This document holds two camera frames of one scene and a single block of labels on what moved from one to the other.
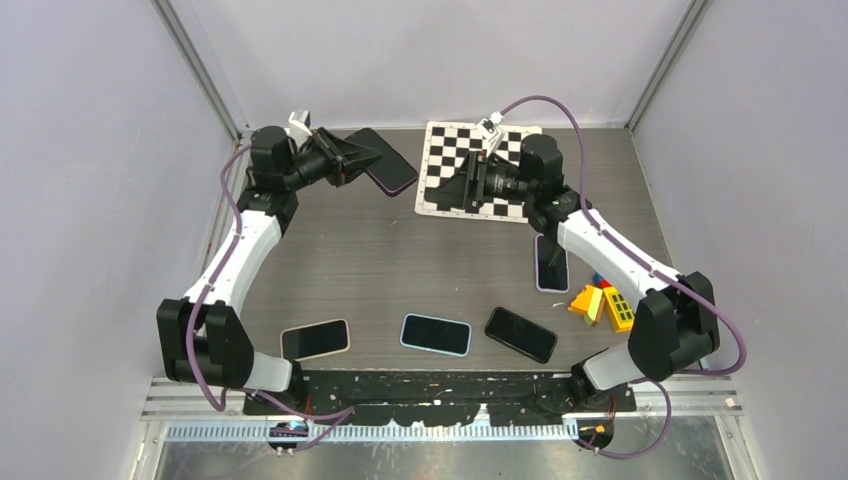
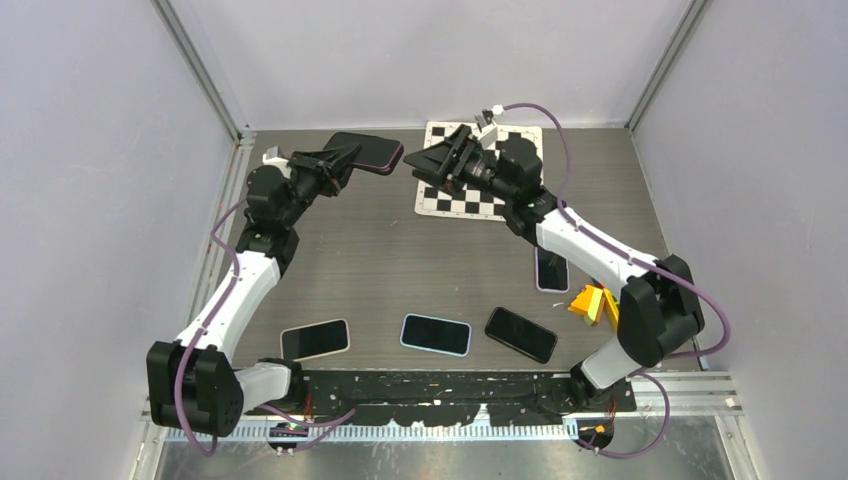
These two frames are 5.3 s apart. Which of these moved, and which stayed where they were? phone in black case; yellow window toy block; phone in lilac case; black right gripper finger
Moved: black right gripper finger
Stayed: yellow window toy block; phone in lilac case; phone in black case
